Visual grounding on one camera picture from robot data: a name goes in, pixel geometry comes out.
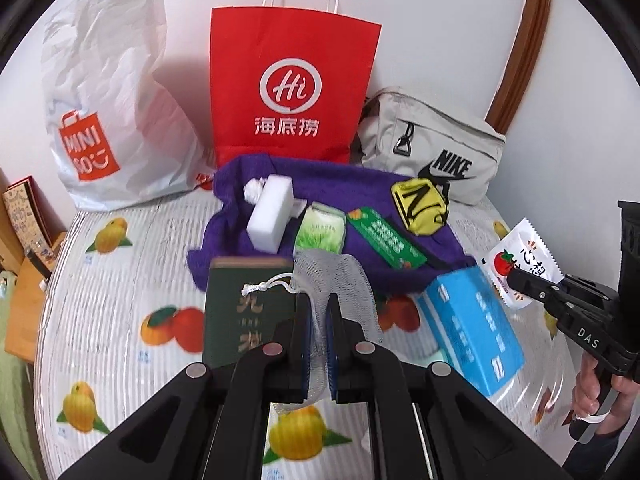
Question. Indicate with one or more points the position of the wooden furniture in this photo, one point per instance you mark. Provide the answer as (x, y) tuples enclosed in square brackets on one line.
[(25, 320)]

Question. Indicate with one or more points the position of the yellow small pouch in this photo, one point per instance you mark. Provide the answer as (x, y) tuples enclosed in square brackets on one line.
[(430, 220)]

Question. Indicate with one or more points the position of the white plastic shopping bag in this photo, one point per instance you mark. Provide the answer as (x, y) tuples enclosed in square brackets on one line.
[(110, 60)]

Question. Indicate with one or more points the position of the person's right forearm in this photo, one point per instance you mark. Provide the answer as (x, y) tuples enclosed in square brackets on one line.
[(610, 455)]

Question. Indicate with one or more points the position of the dark green tin box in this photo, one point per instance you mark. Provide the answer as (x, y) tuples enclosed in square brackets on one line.
[(225, 320)]

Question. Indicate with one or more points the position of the dark green packet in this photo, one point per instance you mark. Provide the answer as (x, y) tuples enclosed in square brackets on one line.
[(385, 237)]

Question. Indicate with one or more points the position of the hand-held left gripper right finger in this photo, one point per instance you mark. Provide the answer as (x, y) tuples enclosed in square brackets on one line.
[(331, 355)]

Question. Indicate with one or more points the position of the person's right hand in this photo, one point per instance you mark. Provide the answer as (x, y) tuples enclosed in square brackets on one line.
[(582, 390)]

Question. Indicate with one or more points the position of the white fruit-print snack sachet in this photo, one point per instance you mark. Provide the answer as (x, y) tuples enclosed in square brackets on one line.
[(530, 250)]

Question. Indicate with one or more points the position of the red paper shopping bag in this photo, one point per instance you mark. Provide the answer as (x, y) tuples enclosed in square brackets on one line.
[(295, 40)]

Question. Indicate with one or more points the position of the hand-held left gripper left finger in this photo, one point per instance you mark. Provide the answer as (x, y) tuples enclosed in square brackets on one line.
[(306, 355)]

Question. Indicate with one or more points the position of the purple towel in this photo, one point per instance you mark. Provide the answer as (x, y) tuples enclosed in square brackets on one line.
[(370, 185)]

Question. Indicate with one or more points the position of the crumpled white tissue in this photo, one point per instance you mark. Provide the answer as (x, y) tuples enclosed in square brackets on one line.
[(252, 190)]

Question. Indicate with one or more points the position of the beige sling bag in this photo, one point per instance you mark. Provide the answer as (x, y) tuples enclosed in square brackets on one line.
[(450, 127)]

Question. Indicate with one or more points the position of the brown wooden door frame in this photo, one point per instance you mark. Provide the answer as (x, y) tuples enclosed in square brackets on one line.
[(530, 35)]

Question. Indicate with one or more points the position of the white sponge block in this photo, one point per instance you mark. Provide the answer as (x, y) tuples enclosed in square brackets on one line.
[(270, 210)]

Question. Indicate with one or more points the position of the patterned cardboard box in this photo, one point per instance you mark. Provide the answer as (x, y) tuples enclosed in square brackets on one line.
[(22, 210)]

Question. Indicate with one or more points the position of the light green cloth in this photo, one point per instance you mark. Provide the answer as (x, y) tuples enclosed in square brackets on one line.
[(10, 385)]

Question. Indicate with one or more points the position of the fruit-print table cover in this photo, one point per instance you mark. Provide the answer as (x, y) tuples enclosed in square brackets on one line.
[(125, 280)]

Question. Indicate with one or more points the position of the small red packet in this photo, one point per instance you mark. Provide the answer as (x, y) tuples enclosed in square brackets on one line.
[(205, 181)]

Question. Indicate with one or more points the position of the blue cardboard box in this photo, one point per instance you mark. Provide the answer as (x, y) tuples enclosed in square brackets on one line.
[(470, 330)]

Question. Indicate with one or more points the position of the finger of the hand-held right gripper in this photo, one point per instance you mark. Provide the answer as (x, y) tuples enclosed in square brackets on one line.
[(532, 284)]

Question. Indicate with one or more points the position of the light green tissue pack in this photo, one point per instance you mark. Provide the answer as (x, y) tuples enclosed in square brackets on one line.
[(320, 230)]

